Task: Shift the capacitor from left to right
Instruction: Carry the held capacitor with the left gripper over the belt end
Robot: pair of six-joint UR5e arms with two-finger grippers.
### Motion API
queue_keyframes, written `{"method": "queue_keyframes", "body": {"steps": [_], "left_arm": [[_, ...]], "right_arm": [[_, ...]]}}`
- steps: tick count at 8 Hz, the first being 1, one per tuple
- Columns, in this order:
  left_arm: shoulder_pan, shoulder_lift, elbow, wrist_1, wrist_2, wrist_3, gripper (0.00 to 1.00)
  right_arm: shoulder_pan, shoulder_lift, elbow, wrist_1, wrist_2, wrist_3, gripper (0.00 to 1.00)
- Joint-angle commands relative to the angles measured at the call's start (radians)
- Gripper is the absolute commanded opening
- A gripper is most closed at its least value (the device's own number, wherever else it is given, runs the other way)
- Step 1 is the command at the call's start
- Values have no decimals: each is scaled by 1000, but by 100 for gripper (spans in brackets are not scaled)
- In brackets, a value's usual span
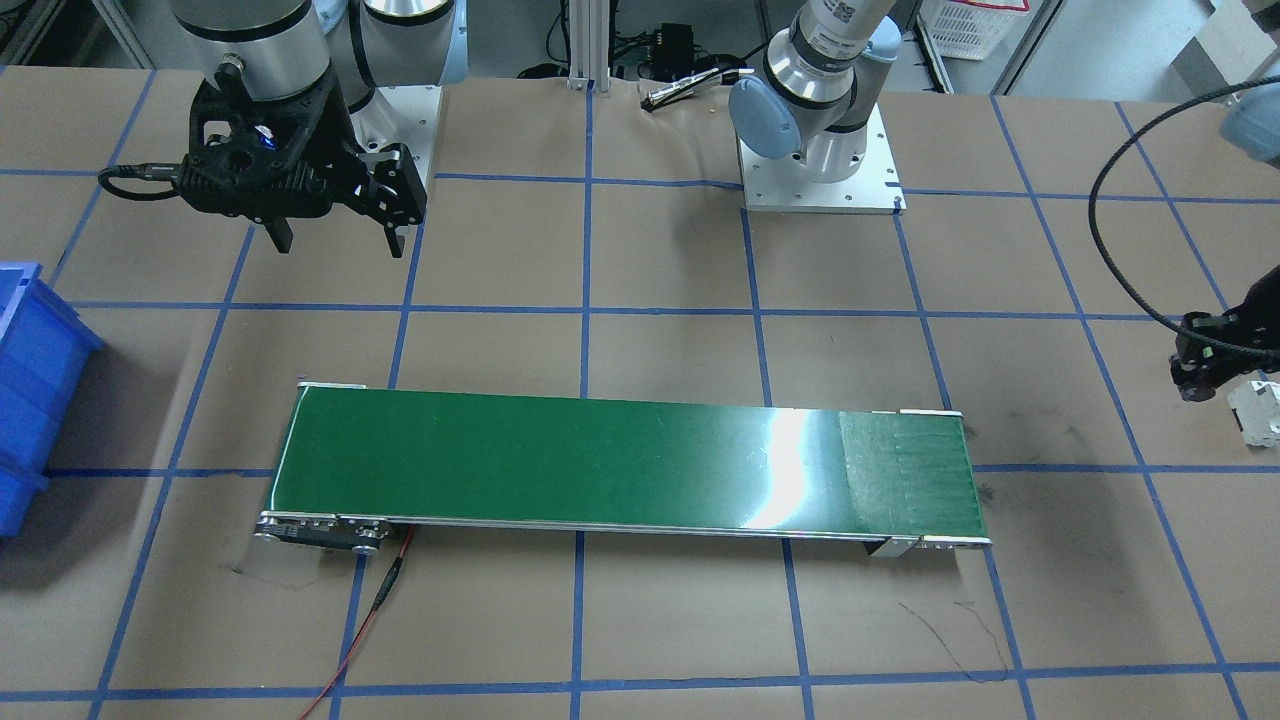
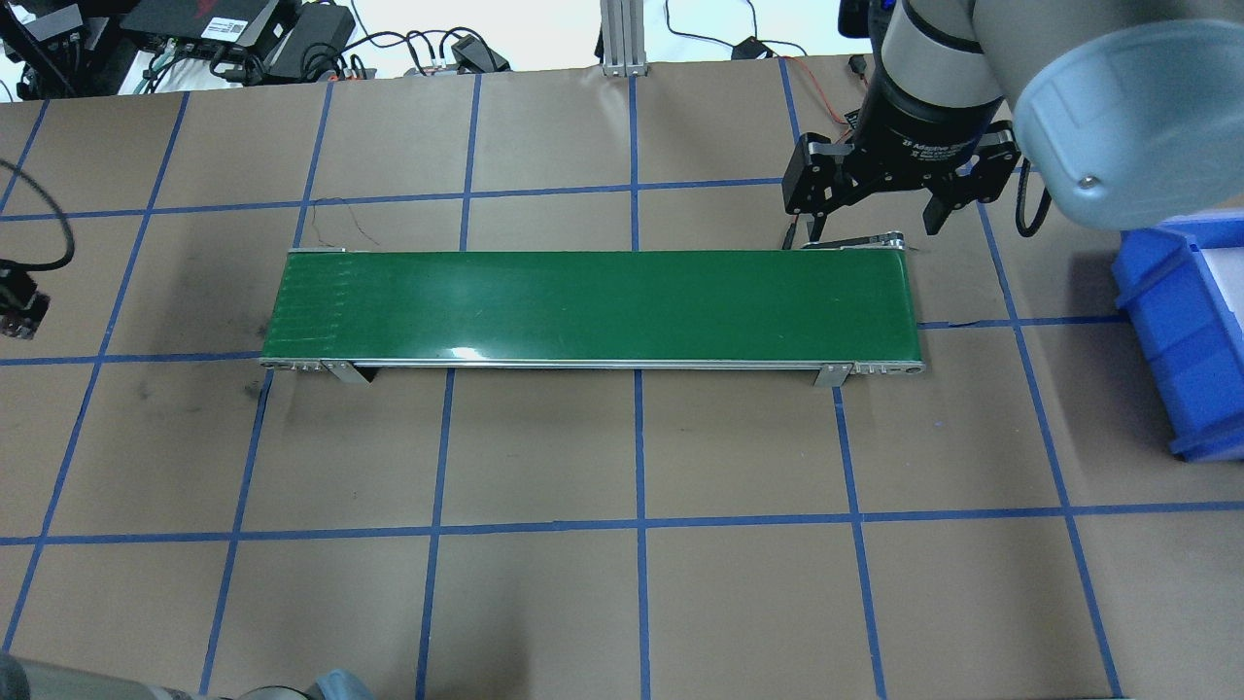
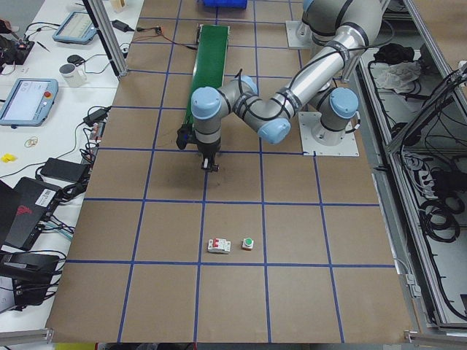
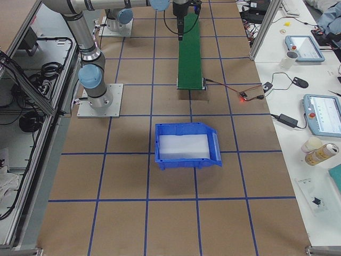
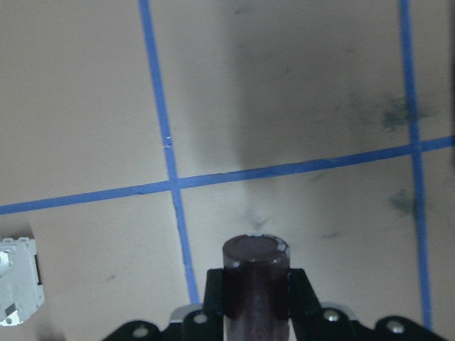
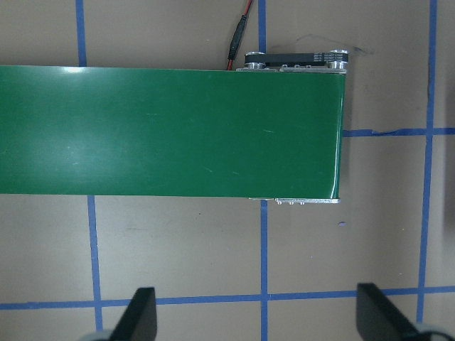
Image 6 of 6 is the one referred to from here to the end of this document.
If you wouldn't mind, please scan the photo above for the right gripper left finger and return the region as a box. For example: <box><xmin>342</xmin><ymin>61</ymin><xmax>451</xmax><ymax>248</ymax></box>
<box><xmin>109</xmin><ymin>287</ymin><xmax>157</xmax><ymax>341</ymax></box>

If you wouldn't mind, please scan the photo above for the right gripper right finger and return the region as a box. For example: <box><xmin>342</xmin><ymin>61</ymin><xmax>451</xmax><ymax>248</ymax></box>
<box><xmin>356</xmin><ymin>283</ymin><xmax>425</xmax><ymax>341</ymax></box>

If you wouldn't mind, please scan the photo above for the green conveyor belt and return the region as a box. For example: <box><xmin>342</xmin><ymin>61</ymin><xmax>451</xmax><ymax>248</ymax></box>
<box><xmin>1</xmin><ymin>50</ymin><xmax>349</xmax><ymax>204</ymax></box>

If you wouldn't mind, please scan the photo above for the red black conveyor wire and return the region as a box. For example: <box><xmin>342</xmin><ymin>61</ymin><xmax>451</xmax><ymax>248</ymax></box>
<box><xmin>225</xmin><ymin>0</ymin><xmax>254</xmax><ymax>70</ymax></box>

